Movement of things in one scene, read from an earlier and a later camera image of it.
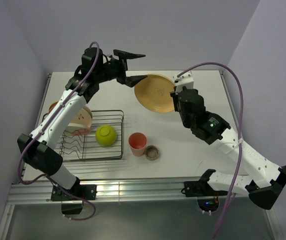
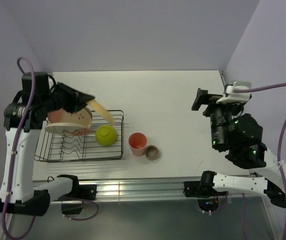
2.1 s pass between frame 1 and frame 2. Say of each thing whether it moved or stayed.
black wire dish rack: stayed
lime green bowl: stayed
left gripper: moved
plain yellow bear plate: moved
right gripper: moved
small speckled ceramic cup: stayed
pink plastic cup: stayed
